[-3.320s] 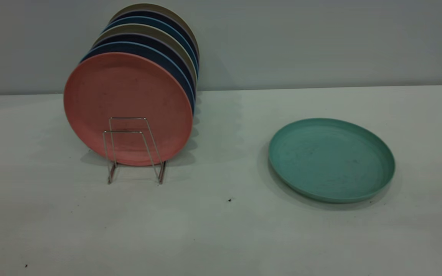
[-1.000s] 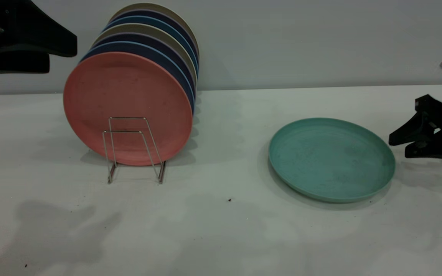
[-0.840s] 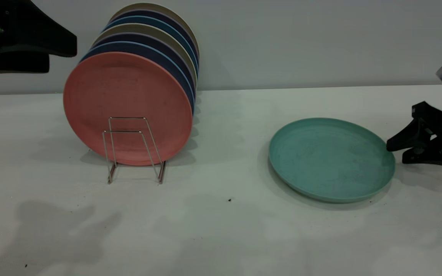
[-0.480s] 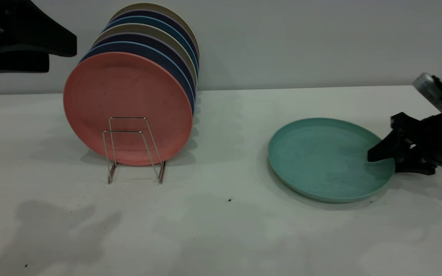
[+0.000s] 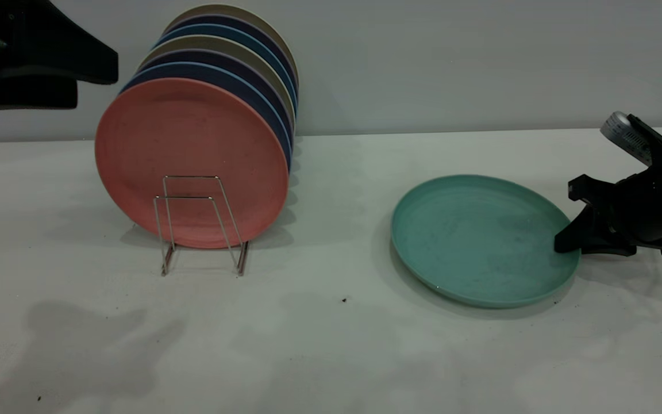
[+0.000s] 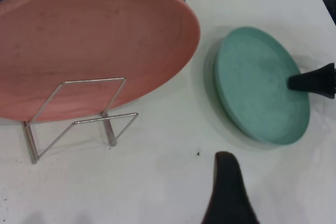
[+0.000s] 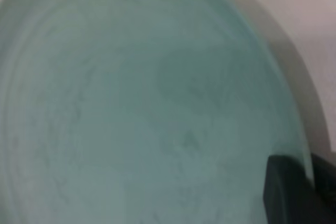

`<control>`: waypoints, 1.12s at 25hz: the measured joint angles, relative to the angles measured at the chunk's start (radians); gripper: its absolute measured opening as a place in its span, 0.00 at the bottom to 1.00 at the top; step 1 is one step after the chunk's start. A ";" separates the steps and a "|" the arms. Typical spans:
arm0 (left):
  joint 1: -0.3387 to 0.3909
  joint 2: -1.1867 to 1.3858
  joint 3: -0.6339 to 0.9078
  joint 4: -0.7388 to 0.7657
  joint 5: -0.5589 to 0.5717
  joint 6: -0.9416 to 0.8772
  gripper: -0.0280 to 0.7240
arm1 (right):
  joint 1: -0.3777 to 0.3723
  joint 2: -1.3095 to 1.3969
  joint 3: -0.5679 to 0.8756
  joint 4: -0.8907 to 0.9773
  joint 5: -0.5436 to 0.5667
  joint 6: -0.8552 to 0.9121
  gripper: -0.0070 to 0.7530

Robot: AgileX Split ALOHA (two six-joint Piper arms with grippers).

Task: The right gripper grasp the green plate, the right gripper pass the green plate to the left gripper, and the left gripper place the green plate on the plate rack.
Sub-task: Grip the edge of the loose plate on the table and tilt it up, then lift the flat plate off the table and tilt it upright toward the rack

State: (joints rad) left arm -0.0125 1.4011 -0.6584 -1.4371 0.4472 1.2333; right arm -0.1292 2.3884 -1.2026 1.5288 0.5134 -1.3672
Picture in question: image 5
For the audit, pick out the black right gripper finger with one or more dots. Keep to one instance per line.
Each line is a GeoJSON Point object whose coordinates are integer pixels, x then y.
{"type": "Point", "coordinates": [612, 248]}
{"type": "Point", "coordinates": [581, 230]}

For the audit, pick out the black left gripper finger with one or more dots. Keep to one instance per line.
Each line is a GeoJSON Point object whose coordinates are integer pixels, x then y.
{"type": "Point", "coordinates": [20, 96]}
{"type": "Point", "coordinates": [87, 57]}

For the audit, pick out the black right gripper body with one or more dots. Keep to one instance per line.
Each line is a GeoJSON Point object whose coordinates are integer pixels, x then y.
{"type": "Point", "coordinates": [653, 204]}

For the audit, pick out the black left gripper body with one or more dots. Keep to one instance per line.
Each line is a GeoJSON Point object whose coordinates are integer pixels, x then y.
{"type": "Point", "coordinates": [3, 40]}

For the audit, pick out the green round plate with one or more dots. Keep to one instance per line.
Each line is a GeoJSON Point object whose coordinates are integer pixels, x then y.
{"type": "Point", "coordinates": [469, 241]}

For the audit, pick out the beige round plate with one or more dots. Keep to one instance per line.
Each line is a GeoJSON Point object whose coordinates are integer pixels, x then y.
{"type": "Point", "coordinates": [216, 42]}
{"type": "Point", "coordinates": [233, 9]}

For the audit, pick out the navy blue round plate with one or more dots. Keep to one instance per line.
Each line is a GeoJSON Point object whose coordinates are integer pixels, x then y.
{"type": "Point", "coordinates": [222, 73]}

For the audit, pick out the pink round plate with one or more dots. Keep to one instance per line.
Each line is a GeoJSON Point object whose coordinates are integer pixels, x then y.
{"type": "Point", "coordinates": [193, 144]}

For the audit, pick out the dark purple round plate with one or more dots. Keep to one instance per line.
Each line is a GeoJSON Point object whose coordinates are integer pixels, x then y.
{"type": "Point", "coordinates": [245, 23]}
{"type": "Point", "coordinates": [233, 59]}

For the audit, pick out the teal blue round plate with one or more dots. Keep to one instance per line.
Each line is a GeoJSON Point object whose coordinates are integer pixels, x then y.
{"type": "Point", "coordinates": [233, 31]}

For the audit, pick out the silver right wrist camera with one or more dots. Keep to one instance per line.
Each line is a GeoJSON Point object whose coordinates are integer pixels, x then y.
{"type": "Point", "coordinates": [632, 138]}

